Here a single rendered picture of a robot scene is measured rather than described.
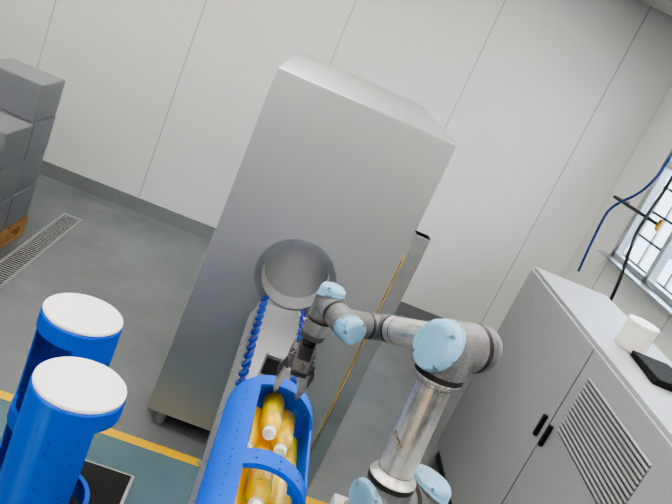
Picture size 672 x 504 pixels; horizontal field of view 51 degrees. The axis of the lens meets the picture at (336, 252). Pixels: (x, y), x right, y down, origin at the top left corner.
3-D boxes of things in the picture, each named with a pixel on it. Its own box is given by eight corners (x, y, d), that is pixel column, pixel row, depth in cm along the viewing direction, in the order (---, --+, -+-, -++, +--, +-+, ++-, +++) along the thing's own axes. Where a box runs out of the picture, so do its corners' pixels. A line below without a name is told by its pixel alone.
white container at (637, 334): (636, 346, 349) (651, 322, 344) (650, 361, 334) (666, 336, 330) (609, 335, 347) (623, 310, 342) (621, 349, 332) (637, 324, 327)
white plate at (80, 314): (75, 285, 262) (74, 288, 263) (25, 305, 236) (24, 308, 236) (137, 319, 258) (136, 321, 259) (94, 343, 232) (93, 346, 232)
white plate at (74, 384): (41, 411, 192) (40, 414, 192) (137, 412, 209) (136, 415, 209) (26, 353, 212) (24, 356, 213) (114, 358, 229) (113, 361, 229)
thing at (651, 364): (665, 368, 333) (669, 362, 332) (699, 404, 303) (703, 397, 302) (624, 352, 330) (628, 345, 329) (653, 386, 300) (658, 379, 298)
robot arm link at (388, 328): (527, 330, 163) (387, 306, 202) (497, 326, 157) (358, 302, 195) (521, 379, 163) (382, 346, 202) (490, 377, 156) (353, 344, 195)
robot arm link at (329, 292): (331, 293, 188) (316, 277, 194) (315, 327, 191) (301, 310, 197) (354, 296, 192) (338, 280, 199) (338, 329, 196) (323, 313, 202)
